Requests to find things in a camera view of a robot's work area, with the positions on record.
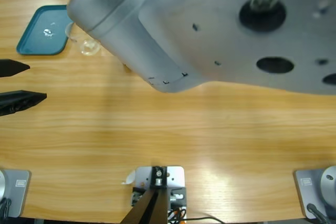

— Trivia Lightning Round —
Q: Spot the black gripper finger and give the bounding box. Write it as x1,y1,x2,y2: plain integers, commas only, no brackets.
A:
0,59,30,78
0,90,48,116

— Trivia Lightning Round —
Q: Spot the clear drinking glass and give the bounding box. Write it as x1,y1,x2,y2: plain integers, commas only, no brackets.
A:
65,22,102,57

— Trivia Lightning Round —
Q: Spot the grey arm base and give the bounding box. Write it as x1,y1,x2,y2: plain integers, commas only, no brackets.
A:
0,168,32,218
293,165,336,219

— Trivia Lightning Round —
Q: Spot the teal plastic tray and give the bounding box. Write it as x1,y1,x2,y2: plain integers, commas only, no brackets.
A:
16,5,70,56

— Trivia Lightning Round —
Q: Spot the white tape strip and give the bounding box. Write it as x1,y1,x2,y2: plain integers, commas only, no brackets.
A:
120,170,137,185

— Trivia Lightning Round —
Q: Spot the black base cable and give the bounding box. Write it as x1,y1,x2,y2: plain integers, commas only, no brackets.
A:
0,197,13,219
306,202,332,224

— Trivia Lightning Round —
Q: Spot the black camera post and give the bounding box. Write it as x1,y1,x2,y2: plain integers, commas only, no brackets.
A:
120,165,169,224

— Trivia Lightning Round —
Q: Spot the metal bracket with bolts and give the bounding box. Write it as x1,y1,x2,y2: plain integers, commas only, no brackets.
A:
133,165,185,190

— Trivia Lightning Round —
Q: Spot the orange cable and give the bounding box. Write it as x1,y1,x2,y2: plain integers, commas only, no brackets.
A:
167,206,187,221

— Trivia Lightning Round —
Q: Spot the thin black cable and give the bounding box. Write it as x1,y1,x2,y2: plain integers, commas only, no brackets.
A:
183,216,226,224

